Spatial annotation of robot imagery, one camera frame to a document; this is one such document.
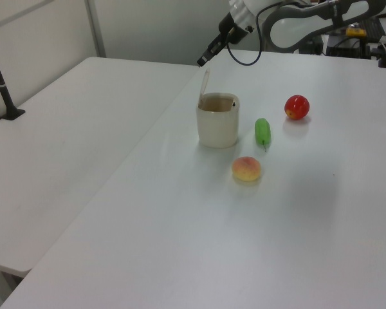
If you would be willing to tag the green toy cucumber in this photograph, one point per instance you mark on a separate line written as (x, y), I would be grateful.
(262, 132)

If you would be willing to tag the red toy apple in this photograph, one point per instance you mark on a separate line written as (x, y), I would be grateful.
(297, 107)

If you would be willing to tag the yellow handheld device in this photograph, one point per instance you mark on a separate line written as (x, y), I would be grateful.
(355, 31)

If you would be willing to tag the beige bin lid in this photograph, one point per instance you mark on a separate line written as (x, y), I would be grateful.
(204, 87)

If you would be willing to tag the black keyboard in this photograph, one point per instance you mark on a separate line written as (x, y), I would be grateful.
(373, 29)

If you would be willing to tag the black equipment box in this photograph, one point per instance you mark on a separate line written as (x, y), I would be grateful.
(344, 48)

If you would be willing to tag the black pole stand with base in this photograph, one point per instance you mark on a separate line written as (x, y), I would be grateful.
(3, 91)

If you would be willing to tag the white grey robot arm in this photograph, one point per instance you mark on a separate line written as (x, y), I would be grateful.
(308, 13)

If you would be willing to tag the orange pink toy peach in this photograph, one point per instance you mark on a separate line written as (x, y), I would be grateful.
(246, 169)

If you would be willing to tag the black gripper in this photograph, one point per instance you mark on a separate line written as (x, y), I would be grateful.
(233, 30)

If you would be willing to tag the white small garbage bin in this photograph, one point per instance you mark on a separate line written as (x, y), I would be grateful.
(217, 128)

